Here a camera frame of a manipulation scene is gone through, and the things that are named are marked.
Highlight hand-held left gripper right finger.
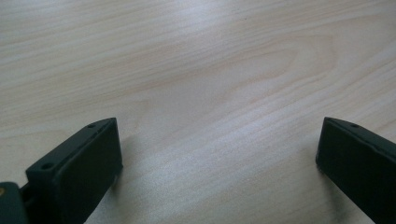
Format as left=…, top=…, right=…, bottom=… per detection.
left=315, top=116, right=396, bottom=224

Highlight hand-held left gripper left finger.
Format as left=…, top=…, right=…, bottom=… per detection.
left=20, top=117, right=124, bottom=224

